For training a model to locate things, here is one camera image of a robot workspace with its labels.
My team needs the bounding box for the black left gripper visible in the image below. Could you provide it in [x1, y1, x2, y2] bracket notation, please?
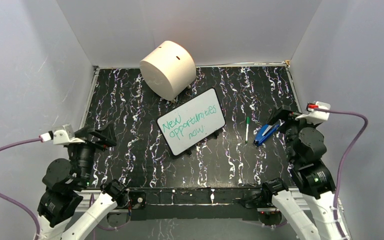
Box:
[72, 119, 117, 187]

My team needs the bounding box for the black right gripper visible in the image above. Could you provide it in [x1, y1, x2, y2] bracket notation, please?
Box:
[265, 104, 319, 163]

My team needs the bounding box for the black framed whiteboard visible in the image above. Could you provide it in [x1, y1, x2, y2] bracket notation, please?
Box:
[156, 87, 226, 156]

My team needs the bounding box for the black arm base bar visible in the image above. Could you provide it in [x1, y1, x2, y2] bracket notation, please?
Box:
[97, 187, 282, 223]

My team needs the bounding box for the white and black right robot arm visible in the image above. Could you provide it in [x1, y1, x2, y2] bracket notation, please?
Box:
[261, 104, 350, 240]

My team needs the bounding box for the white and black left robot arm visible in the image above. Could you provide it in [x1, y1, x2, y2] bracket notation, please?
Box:
[34, 121, 131, 240]

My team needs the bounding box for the blue stapler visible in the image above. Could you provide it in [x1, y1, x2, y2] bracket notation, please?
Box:
[253, 120, 282, 147]

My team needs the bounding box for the cream cylindrical container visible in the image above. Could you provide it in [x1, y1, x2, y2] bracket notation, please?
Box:
[139, 40, 196, 101]

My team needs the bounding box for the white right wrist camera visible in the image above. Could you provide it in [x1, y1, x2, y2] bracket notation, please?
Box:
[295, 101, 331, 125]

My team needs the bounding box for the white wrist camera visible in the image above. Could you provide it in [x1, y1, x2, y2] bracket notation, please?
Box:
[295, 101, 331, 125]
[39, 124, 86, 146]

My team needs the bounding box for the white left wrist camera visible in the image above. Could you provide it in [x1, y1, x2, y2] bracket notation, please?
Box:
[39, 124, 86, 146]

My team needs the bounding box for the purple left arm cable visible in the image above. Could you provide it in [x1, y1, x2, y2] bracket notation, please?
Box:
[0, 137, 44, 240]

